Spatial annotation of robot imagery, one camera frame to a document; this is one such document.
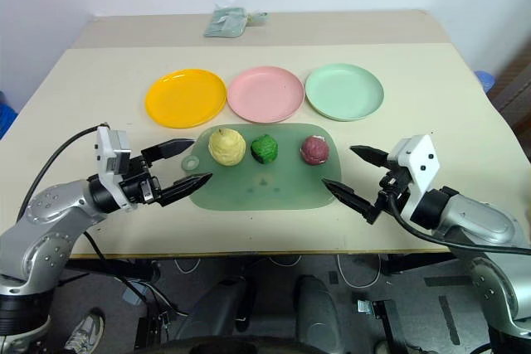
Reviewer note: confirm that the dark red round fruit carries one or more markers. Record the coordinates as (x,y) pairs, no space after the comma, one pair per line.
(315,149)

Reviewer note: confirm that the dark rounded robot leg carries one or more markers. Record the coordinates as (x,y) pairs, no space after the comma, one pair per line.
(215,312)
(317,312)

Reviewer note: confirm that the white sneaker shoe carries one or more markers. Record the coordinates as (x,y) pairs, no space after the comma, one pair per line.
(85,331)

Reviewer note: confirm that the blue plastic object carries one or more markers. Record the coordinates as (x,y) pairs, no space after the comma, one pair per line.
(6,115)

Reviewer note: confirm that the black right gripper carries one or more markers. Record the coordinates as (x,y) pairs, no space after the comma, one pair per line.
(394,184)

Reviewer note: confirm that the yellow plate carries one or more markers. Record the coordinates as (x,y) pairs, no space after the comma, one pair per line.
(185,98)

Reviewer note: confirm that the blue water bottle cap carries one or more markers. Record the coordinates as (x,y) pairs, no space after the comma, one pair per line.
(485,79)

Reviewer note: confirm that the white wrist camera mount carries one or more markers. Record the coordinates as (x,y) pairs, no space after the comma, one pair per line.
(111,155)
(419,163)

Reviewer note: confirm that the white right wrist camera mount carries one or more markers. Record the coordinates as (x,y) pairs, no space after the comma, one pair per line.
(419,163)

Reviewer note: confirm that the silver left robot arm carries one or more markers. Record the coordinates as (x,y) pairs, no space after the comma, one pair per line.
(43,221)

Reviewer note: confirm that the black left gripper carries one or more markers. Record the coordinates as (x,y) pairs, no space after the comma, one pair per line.
(137,180)

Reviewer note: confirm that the dark rounded right robot leg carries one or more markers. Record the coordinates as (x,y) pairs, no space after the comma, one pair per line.
(317,312)

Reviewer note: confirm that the dark rounded left robot leg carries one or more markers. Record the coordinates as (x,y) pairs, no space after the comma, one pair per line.
(215,312)

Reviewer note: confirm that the folded green cloth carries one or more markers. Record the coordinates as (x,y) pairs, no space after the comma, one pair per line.
(226,22)

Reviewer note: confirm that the pink plate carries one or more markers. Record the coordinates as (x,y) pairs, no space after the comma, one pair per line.
(265,94)

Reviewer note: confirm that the clear plastic bag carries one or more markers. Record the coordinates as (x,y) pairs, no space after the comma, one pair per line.
(258,17)

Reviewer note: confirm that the green cutting board mat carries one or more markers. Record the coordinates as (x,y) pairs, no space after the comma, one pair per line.
(269,188)

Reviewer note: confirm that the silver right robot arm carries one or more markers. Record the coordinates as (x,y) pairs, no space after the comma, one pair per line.
(477,221)

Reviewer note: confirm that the green plate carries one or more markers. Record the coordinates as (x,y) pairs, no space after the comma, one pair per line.
(344,92)

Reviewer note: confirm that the yellow pear fruit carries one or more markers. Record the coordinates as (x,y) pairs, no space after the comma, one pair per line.
(226,147)

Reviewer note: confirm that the green round fruit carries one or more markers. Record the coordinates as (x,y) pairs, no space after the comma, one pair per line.
(264,148)

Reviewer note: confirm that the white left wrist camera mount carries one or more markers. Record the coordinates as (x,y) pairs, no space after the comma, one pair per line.
(111,155)

